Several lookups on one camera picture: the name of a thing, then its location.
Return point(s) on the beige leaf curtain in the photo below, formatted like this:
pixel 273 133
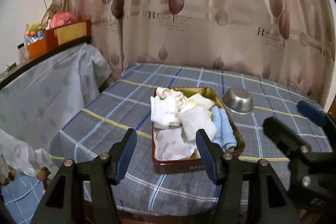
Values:
pixel 291 42

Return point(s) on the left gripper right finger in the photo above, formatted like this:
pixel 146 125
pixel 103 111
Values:
pixel 251 192

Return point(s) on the grey plaid tablecloth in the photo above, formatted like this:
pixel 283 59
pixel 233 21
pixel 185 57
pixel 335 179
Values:
pixel 126 104

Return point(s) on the orange box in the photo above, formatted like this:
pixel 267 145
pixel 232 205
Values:
pixel 37 48

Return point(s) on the white embroidered cloth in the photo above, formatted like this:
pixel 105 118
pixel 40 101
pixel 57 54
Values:
pixel 164 112

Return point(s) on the steel bowl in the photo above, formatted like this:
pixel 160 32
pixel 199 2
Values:
pixel 238 100

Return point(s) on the fluffy white towel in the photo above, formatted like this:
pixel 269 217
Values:
pixel 197 118

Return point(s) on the floral white cloth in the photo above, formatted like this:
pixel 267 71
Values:
pixel 171 144

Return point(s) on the cream sock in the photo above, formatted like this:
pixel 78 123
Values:
pixel 179 97

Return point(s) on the red yellow cardboard box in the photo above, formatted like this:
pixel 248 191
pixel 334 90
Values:
pixel 58 36

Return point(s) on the grey plastic cover sheet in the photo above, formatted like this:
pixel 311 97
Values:
pixel 38 103

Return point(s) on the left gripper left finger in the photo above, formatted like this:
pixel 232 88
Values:
pixel 63 202

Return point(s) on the light blue towel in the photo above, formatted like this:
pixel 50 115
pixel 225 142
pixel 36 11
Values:
pixel 224 135

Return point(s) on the red gold toffee tin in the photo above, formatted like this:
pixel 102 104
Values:
pixel 193 163

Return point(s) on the pink plastic bag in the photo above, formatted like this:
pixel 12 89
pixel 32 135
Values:
pixel 61 19

